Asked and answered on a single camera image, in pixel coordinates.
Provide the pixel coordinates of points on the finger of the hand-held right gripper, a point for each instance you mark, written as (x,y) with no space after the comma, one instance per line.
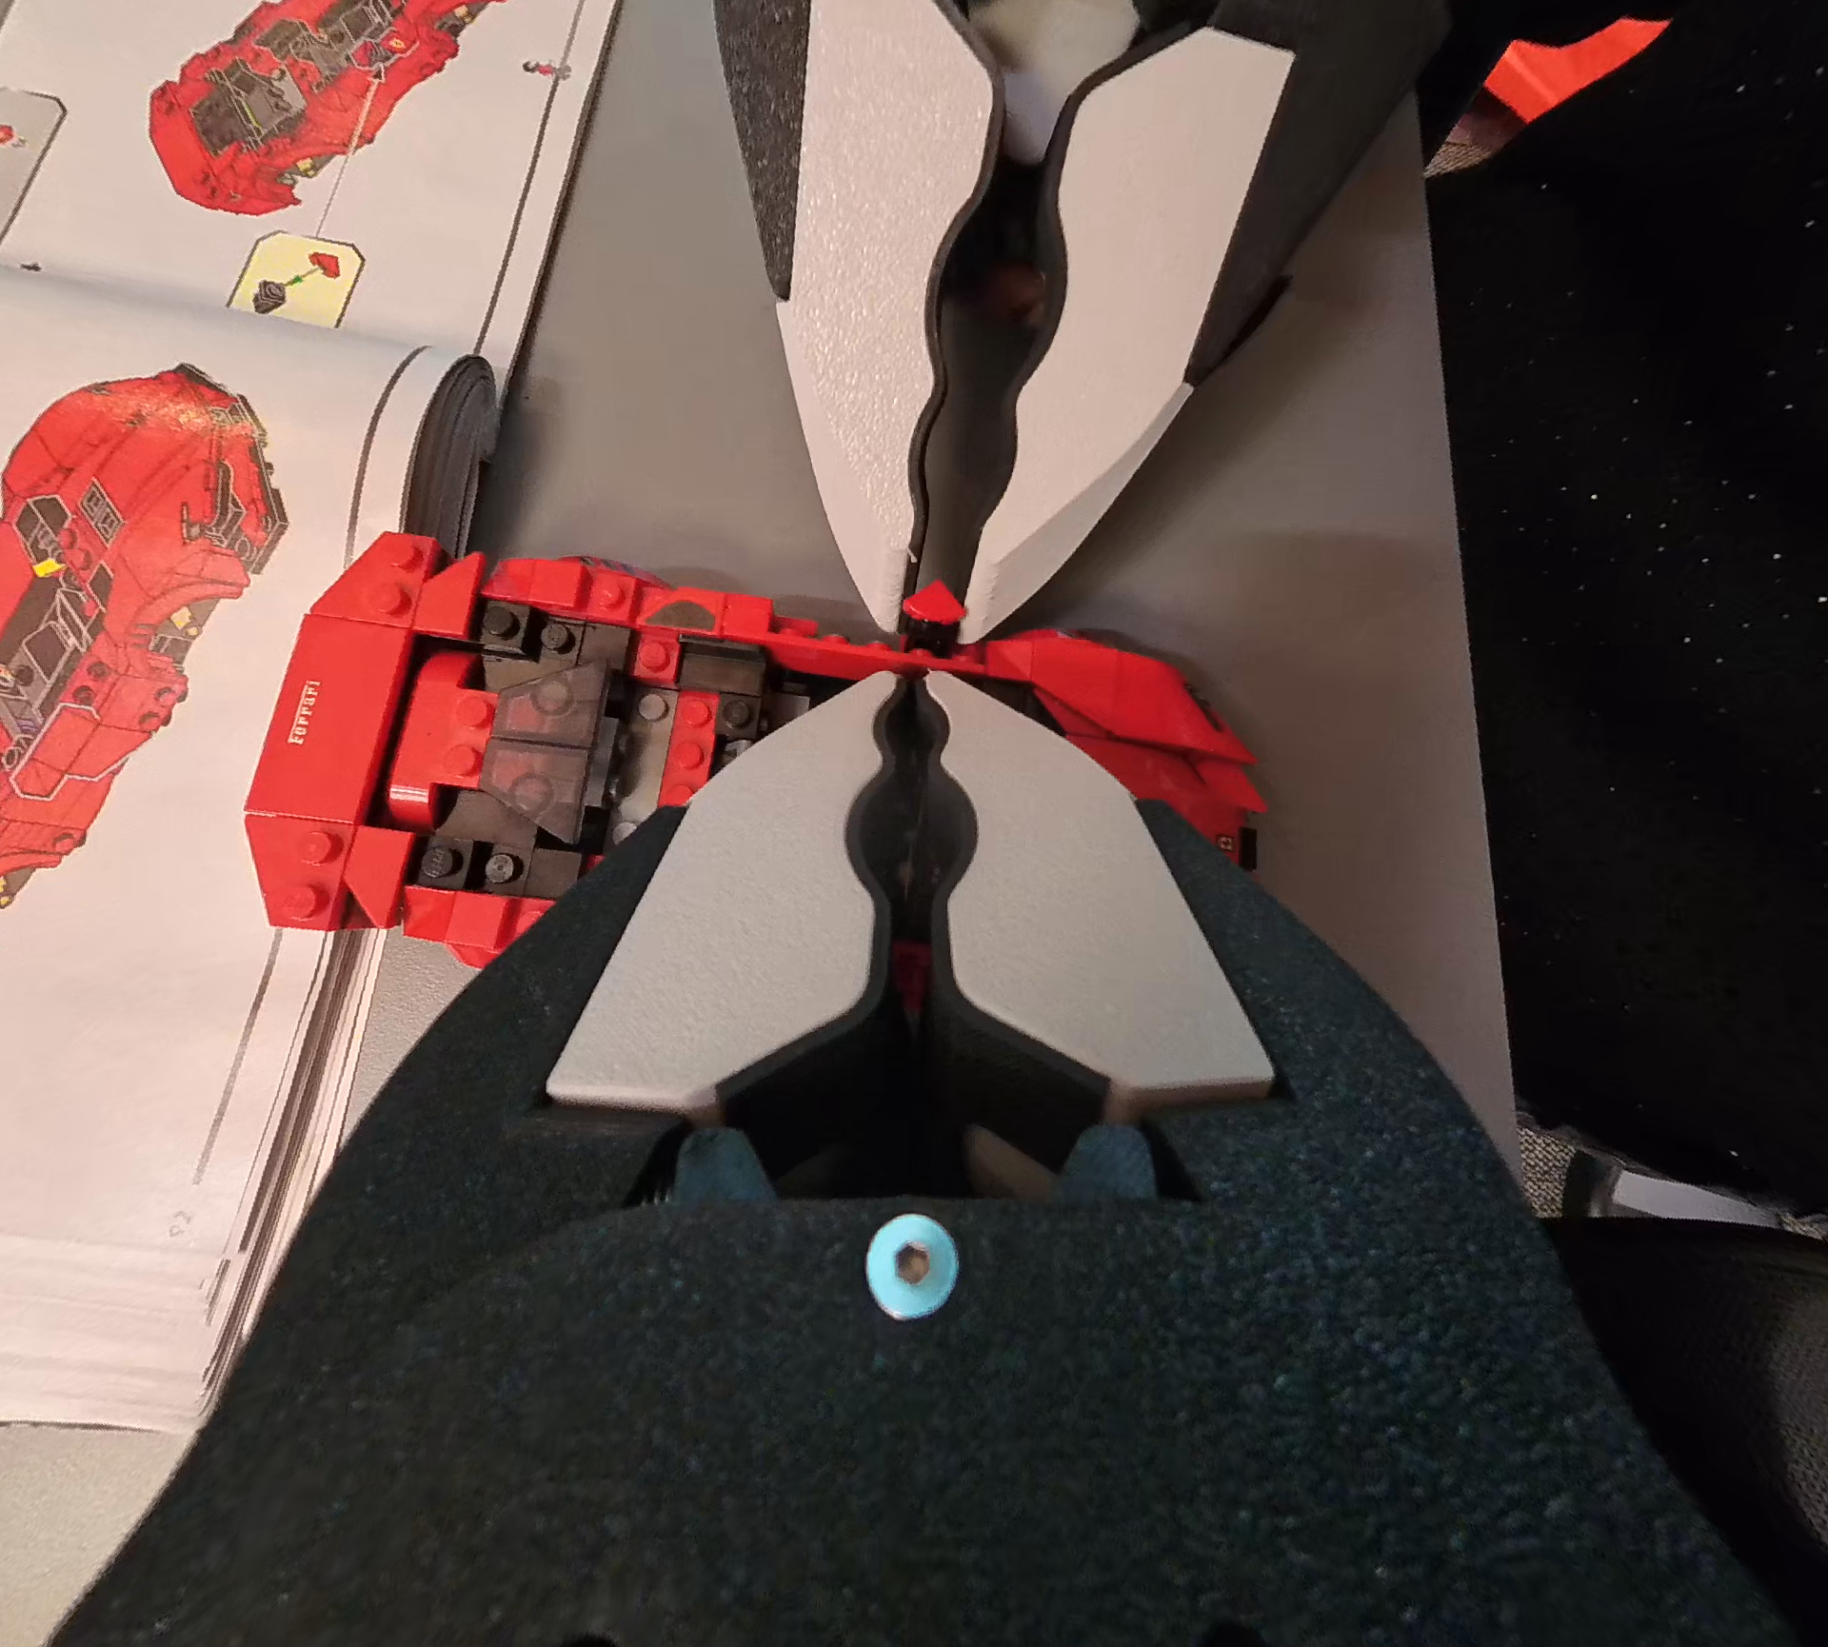
(1142,247)
(870,247)

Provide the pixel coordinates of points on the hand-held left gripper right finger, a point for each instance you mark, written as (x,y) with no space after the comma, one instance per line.
(1098,946)

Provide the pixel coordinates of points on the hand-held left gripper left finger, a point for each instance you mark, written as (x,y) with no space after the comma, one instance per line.
(727,946)

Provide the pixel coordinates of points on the small red lego piece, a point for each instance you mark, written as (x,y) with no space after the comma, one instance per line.
(933,603)

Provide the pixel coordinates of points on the red lego car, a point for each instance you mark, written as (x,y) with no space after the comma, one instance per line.
(356,704)

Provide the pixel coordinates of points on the lego instruction booklet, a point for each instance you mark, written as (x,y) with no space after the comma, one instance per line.
(114,1032)

